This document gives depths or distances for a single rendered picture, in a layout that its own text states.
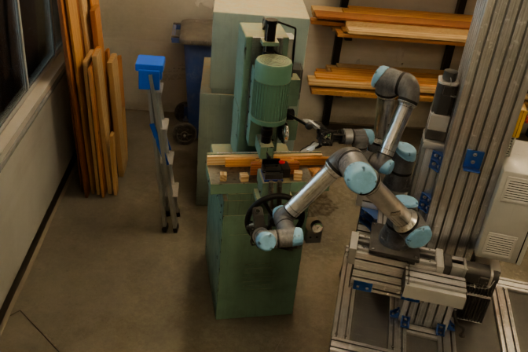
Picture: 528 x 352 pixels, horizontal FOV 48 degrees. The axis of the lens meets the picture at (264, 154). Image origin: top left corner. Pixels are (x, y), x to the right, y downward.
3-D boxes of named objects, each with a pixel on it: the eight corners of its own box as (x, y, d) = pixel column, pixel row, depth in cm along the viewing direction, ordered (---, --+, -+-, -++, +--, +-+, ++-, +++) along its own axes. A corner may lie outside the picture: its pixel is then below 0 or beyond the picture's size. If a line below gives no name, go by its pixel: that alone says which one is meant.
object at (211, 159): (207, 165, 296) (207, 156, 294) (206, 163, 298) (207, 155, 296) (321, 163, 309) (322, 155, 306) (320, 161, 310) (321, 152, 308)
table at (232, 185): (211, 206, 277) (212, 195, 274) (205, 171, 302) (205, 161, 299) (335, 202, 289) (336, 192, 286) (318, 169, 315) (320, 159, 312)
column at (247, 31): (234, 164, 319) (244, 36, 284) (229, 144, 338) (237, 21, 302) (275, 163, 324) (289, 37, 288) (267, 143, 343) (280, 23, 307)
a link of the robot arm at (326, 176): (344, 131, 241) (264, 210, 255) (352, 144, 232) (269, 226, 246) (362, 146, 247) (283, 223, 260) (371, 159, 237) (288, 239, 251)
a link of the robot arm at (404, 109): (432, 82, 280) (391, 177, 283) (411, 75, 286) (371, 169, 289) (427, 76, 270) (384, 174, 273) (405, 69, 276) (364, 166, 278)
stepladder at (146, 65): (155, 234, 391) (132, 68, 331) (159, 211, 412) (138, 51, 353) (180, 233, 391) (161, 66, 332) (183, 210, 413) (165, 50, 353)
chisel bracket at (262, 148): (258, 162, 294) (260, 147, 290) (254, 148, 306) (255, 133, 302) (273, 161, 296) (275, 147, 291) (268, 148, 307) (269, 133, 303)
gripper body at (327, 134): (321, 130, 272) (346, 130, 274) (316, 126, 280) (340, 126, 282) (320, 146, 274) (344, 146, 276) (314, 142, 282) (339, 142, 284)
